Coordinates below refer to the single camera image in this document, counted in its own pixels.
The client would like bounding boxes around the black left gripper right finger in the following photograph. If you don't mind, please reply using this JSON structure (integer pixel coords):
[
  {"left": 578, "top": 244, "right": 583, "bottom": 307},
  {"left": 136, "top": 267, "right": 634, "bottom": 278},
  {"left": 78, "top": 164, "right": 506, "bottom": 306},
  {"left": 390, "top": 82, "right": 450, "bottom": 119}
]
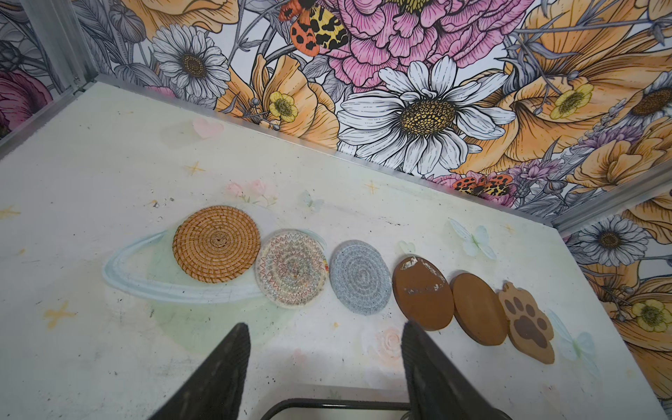
[{"left": 401, "top": 321, "right": 509, "bottom": 420}]

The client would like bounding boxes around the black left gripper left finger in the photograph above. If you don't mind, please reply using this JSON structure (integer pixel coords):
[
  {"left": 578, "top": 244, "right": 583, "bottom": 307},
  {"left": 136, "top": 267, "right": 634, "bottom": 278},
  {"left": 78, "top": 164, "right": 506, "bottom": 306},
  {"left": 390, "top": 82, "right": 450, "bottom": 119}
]
[{"left": 152, "top": 323, "right": 251, "bottom": 419}]

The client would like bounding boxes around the plain brown wooden coaster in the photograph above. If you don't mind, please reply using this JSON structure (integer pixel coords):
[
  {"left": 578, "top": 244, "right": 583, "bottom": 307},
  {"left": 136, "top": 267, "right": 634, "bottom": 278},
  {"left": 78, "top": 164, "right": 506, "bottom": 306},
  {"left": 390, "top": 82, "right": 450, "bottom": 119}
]
[{"left": 451, "top": 272, "right": 509, "bottom": 346}]

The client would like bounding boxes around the scratched dark brown wooden coaster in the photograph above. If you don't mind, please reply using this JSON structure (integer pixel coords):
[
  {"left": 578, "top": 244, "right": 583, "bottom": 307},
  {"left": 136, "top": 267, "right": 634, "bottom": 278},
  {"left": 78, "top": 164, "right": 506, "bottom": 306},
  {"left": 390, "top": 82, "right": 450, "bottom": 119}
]
[{"left": 392, "top": 255, "right": 455, "bottom": 332}]

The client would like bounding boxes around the cork paw print coaster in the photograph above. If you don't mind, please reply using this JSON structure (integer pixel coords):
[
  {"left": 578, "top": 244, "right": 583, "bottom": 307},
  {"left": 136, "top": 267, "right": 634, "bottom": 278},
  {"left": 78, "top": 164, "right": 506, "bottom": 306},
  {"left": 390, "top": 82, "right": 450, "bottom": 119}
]
[{"left": 497, "top": 281, "right": 556, "bottom": 365}]

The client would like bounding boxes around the grey-blue braided rope coaster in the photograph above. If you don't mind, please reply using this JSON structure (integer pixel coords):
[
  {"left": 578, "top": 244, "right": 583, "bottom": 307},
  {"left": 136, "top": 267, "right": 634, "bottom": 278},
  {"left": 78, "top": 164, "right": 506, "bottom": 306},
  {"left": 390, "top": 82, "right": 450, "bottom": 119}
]
[{"left": 330, "top": 240, "right": 392, "bottom": 316}]

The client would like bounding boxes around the round woven rattan coaster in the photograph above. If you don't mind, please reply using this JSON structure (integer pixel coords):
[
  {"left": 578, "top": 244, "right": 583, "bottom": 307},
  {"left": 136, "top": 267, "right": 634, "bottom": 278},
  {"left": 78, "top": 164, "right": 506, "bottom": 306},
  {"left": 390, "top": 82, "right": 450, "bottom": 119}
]
[{"left": 173, "top": 206, "right": 261, "bottom": 284}]

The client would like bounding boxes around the white strawberry print tray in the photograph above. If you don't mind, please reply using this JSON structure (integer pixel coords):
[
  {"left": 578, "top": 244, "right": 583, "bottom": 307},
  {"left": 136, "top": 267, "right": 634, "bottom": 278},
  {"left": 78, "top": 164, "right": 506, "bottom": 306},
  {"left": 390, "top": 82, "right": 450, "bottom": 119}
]
[{"left": 262, "top": 398, "right": 412, "bottom": 419}]

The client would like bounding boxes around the aluminium corner post right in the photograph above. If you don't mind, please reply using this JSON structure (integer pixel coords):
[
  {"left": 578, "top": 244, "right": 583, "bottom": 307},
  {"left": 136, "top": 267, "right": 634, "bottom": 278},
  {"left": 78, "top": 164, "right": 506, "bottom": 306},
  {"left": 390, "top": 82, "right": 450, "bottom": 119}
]
[{"left": 551, "top": 161, "right": 671, "bottom": 237}]

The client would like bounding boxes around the aluminium corner post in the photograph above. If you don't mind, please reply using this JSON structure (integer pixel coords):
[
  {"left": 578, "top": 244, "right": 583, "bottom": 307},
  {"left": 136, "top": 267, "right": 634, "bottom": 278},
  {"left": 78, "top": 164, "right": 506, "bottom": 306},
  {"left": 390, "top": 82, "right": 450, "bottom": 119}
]
[
  {"left": 551, "top": 161, "right": 671, "bottom": 237},
  {"left": 21, "top": 0, "right": 98, "bottom": 89}
]

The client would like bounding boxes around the aluminium corner post left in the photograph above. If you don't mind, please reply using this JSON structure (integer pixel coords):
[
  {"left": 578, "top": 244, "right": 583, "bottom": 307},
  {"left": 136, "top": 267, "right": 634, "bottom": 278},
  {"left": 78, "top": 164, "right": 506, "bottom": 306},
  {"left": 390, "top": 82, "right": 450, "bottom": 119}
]
[{"left": 21, "top": 0, "right": 98, "bottom": 89}]

